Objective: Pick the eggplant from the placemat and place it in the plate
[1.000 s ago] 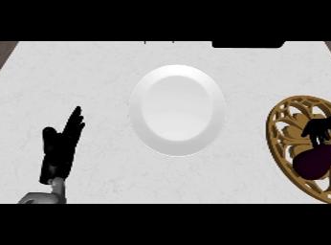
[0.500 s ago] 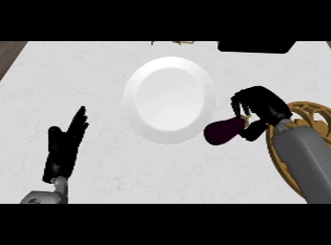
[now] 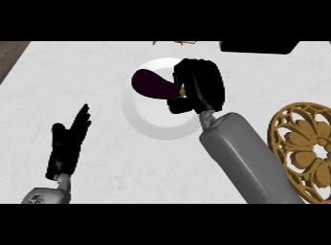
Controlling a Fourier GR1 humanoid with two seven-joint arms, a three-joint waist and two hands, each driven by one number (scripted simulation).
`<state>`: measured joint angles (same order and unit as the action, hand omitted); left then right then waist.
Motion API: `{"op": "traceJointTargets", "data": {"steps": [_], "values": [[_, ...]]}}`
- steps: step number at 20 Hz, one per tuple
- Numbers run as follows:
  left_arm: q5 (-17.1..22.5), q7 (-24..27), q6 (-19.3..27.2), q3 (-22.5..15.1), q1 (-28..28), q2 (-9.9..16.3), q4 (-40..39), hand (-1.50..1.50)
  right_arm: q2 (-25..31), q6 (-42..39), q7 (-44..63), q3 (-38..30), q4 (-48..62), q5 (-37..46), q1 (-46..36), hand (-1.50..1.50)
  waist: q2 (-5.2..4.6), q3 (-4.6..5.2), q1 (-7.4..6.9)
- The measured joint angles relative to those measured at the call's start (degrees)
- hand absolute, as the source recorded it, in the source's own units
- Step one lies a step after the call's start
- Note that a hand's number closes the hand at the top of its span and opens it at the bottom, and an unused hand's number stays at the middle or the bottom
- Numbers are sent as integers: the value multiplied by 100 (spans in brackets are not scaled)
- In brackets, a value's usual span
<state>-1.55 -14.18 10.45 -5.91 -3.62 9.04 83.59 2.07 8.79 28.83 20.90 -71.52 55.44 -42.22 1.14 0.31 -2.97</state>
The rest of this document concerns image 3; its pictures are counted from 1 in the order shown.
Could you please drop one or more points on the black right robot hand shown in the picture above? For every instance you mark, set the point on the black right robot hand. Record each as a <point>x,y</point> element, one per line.
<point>199,84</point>

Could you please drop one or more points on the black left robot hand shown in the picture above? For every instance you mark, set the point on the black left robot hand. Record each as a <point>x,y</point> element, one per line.
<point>66,150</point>

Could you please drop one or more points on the dark purple eggplant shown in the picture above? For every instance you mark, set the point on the dark purple eggplant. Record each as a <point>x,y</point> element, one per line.
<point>152,84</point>

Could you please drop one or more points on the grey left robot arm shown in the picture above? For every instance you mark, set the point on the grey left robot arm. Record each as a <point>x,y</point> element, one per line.
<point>50,193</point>

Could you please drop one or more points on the white round plate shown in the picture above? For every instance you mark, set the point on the white round plate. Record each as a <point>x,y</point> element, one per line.
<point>162,124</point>

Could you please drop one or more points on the golden openwork round placemat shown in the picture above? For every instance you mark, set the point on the golden openwork round placemat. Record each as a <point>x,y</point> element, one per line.
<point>308,153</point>

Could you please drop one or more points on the black appliance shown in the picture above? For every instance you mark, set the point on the black appliance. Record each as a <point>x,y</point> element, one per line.
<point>258,47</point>

